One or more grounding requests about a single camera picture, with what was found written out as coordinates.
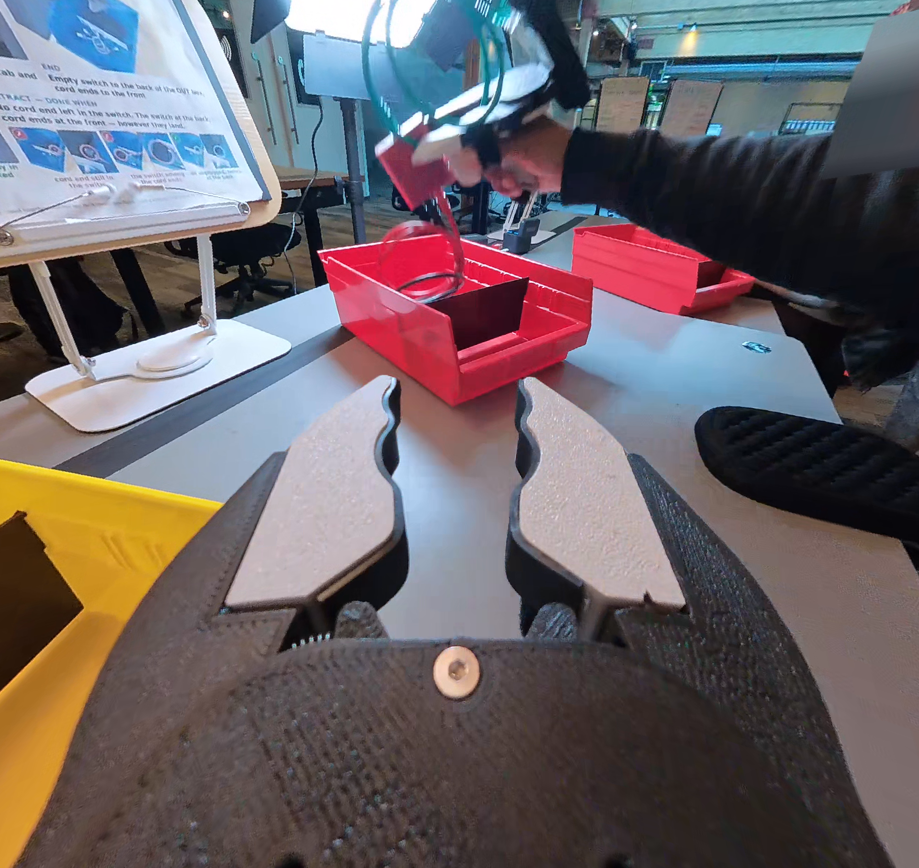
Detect small blue holder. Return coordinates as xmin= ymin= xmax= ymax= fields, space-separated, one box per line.
xmin=487 ymin=189 xmax=560 ymax=250

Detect yellow plastic bin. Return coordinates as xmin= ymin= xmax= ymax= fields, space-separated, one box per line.
xmin=0 ymin=459 xmax=224 ymax=868

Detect smooth red plastic bin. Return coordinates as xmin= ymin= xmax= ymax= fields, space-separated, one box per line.
xmin=572 ymin=224 xmax=756 ymax=316
xmin=318 ymin=233 xmax=594 ymax=407

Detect printed instruction sheet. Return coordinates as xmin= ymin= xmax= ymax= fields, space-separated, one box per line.
xmin=0 ymin=0 xmax=272 ymax=232

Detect instruction sheet on stand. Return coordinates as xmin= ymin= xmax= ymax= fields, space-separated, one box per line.
xmin=0 ymin=0 xmax=293 ymax=433

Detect wooden desk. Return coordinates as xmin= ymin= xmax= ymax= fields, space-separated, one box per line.
xmin=273 ymin=165 xmax=367 ymax=288

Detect green ethernet cable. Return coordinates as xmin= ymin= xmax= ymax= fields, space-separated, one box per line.
xmin=361 ymin=0 xmax=514 ymax=137

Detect black mesh chair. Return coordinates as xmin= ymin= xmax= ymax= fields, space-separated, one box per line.
xmin=694 ymin=406 xmax=919 ymax=547

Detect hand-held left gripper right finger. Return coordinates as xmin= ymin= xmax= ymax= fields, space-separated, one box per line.
xmin=506 ymin=377 xmax=688 ymax=639

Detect black bin divider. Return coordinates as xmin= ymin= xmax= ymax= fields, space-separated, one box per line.
xmin=431 ymin=278 xmax=531 ymax=352
xmin=0 ymin=511 xmax=85 ymax=691

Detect black office chair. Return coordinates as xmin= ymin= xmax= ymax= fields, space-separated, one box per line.
xmin=164 ymin=222 xmax=303 ymax=320

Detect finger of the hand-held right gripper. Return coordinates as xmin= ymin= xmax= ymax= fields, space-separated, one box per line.
xmin=411 ymin=127 xmax=478 ymax=167
xmin=429 ymin=80 xmax=507 ymax=130

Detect person's right forearm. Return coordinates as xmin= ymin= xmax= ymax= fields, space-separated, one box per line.
xmin=560 ymin=125 xmax=919 ymax=331

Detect brown paper board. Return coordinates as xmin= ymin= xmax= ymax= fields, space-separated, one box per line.
xmin=594 ymin=77 xmax=651 ymax=135
xmin=659 ymin=80 xmax=725 ymax=138

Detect red ethernet cable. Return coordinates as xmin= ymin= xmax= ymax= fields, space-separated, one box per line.
xmin=379 ymin=216 xmax=460 ymax=266

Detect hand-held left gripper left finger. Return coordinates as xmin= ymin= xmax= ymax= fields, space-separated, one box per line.
xmin=224 ymin=376 xmax=410 ymax=650

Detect red network switch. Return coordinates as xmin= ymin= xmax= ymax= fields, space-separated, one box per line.
xmin=375 ymin=118 xmax=460 ymax=212

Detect person's right hand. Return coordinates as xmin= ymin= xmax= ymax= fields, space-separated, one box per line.
xmin=482 ymin=118 xmax=575 ymax=199

